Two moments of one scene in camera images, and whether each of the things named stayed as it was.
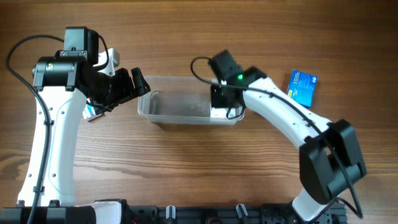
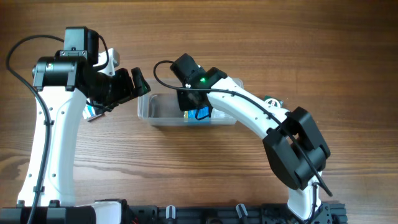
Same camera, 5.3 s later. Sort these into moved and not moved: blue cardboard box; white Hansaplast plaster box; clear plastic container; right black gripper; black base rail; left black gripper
Moved: blue cardboard box; right black gripper
Not moved: clear plastic container; black base rail; left black gripper; white Hansaplast plaster box
